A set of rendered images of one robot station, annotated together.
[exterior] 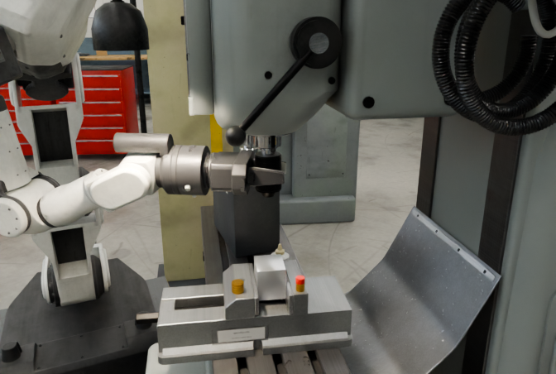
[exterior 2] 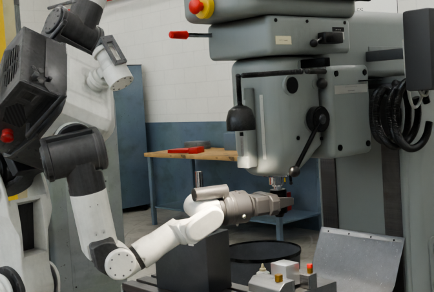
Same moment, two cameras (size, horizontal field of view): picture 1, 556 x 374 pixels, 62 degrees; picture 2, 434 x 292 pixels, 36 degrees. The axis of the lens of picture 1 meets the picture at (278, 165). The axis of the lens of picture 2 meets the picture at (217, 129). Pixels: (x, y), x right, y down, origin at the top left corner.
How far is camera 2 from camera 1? 1.33 m
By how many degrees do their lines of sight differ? 34
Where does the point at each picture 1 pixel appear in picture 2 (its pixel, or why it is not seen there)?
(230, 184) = (268, 208)
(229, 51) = (279, 127)
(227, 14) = (278, 108)
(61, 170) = (38, 257)
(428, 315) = (367, 281)
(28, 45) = not seen: hidden behind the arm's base
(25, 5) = (104, 111)
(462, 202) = (365, 207)
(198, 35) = not seen: hidden behind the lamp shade
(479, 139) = (370, 166)
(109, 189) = (201, 225)
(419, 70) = (356, 129)
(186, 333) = not seen: outside the picture
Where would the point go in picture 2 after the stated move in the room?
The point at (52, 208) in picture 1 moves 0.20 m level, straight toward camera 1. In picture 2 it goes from (149, 251) to (217, 257)
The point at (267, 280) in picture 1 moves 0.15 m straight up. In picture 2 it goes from (290, 271) to (287, 217)
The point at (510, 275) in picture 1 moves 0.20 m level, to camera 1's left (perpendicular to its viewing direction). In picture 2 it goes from (408, 236) to (358, 247)
